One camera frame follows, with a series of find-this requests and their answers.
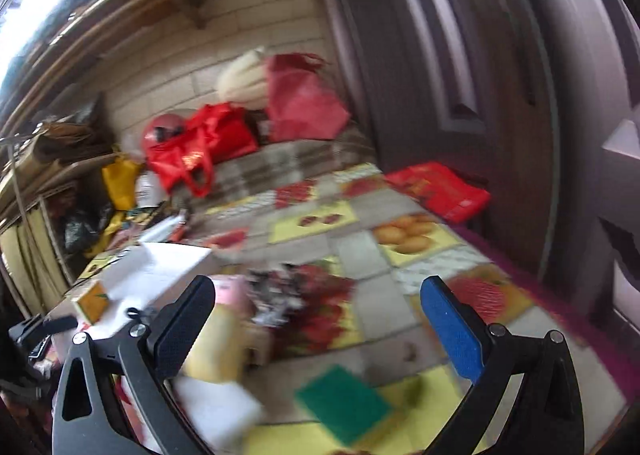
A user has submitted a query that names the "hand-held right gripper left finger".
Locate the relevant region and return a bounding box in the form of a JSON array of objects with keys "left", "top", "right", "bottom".
[{"left": 51, "top": 275, "right": 217, "bottom": 455}]

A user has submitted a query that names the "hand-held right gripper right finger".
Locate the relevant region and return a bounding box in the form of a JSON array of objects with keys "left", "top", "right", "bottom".
[{"left": 420, "top": 276, "right": 586, "bottom": 455}]

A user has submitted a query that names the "white cardboard box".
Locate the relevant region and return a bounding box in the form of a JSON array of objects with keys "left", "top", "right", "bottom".
[{"left": 100, "top": 241, "right": 221, "bottom": 331}]

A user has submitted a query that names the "green and yellow scouring sponge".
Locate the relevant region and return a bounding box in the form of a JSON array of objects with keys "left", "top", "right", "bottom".
[{"left": 294, "top": 364, "right": 396, "bottom": 443}]

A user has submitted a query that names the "small orange box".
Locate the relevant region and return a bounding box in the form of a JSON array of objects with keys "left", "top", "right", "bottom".
[{"left": 74, "top": 281, "right": 110, "bottom": 325}]

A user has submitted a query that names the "pink plush toy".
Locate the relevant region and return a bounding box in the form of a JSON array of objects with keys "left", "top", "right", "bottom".
[{"left": 212, "top": 275, "right": 256, "bottom": 318}]

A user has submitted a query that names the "black plastic bag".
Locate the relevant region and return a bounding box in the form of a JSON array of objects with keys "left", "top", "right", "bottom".
[{"left": 60, "top": 205, "right": 116, "bottom": 256}]

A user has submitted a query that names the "black and white patterned cloth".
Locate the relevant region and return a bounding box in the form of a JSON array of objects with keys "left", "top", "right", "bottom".
[{"left": 247, "top": 264, "right": 313, "bottom": 328}]

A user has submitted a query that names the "colourful clutter pile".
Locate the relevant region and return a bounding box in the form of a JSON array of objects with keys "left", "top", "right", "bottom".
[{"left": 85, "top": 202, "right": 193, "bottom": 266}]

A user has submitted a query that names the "fruit printed mat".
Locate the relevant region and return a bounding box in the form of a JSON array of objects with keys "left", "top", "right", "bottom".
[{"left": 50, "top": 162, "right": 631, "bottom": 455}]

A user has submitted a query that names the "red gift box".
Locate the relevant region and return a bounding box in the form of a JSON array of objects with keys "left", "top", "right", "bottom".
[{"left": 385, "top": 162, "right": 491, "bottom": 223}]

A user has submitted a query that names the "white plastic bag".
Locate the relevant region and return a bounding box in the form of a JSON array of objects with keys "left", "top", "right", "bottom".
[{"left": 135, "top": 170, "right": 168, "bottom": 208}]

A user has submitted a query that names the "yellow bag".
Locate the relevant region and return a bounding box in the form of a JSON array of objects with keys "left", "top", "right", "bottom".
[{"left": 101, "top": 157, "right": 143, "bottom": 210}]

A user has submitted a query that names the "bright red shopping bag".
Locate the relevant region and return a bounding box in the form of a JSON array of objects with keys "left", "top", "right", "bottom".
[{"left": 145, "top": 104, "right": 261, "bottom": 198}]

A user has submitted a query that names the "plaid blanket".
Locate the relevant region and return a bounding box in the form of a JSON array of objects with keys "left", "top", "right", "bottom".
[{"left": 170, "top": 127, "right": 381, "bottom": 216}]

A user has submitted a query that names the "red helmet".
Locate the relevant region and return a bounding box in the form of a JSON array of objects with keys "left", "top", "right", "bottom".
[{"left": 144, "top": 112, "right": 188, "bottom": 148}]

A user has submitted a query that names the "white cabinet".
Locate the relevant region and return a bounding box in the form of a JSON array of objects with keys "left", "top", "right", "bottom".
[{"left": 597, "top": 120, "right": 640, "bottom": 336}]

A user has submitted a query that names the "wooden shelf unit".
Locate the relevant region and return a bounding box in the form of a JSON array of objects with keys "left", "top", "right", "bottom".
[{"left": 0, "top": 0, "right": 211, "bottom": 316}]

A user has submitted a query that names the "dull red fabric bag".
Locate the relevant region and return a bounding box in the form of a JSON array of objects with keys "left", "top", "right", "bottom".
[{"left": 265, "top": 52, "right": 351, "bottom": 142}]

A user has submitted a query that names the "cream striped cushion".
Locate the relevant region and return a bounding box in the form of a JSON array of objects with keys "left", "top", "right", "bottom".
[{"left": 216, "top": 46, "right": 273, "bottom": 110}]

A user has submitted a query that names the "dark wooden door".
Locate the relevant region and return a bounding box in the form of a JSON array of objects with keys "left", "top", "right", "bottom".
[{"left": 300, "top": 0, "right": 561, "bottom": 281}]

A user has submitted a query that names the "window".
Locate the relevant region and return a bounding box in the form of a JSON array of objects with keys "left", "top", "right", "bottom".
[{"left": 0, "top": 0, "right": 116, "bottom": 86}]

